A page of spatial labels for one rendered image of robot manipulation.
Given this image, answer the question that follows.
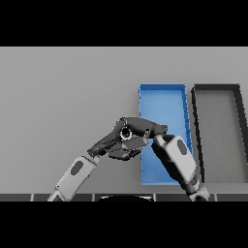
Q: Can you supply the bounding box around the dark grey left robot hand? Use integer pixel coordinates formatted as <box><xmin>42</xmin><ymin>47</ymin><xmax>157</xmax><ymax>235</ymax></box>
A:
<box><xmin>86</xmin><ymin>122</ymin><xmax>149</xmax><ymax>161</ymax></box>

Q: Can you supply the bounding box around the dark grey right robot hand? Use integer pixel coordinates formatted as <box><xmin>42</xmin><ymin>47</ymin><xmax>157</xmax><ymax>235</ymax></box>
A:
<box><xmin>115</xmin><ymin>116</ymin><xmax>170</xmax><ymax>140</ymax></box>

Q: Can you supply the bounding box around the blue bin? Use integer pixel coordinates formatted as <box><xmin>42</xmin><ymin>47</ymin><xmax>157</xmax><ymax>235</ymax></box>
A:
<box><xmin>139</xmin><ymin>82</ymin><xmax>194</xmax><ymax>186</ymax></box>

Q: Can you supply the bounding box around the dark grey bin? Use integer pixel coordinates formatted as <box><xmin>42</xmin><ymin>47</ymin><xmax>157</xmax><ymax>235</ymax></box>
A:
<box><xmin>190</xmin><ymin>83</ymin><xmax>248</xmax><ymax>185</ymax></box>

